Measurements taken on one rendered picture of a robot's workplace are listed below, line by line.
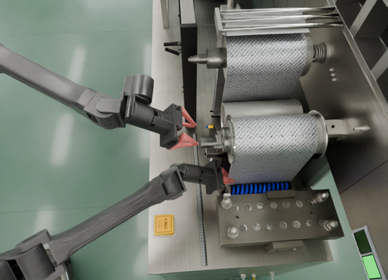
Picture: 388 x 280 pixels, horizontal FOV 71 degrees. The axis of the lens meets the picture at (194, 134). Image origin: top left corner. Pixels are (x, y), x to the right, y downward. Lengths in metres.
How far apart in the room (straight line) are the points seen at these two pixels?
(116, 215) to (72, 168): 1.59
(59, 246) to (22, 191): 1.70
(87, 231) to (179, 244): 0.42
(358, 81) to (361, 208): 0.34
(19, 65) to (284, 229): 0.89
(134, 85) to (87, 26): 2.73
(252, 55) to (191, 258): 0.72
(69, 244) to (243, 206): 0.55
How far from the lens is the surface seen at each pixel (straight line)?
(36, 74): 0.76
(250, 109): 0.91
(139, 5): 3.55
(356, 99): 0.86
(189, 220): 1.09
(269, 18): 0.88
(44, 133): 2.60
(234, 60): 0.84
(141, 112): 0.64
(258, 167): 0.88
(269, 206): 1.00
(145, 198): 0.79
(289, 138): 0.80
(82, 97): 0.68
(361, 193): 0.87
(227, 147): 0.79
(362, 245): 0.90
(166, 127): 0.67
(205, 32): 1.69
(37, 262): 0.76
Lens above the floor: 1.96
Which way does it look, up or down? 59 degrees down
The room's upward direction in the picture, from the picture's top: straight up
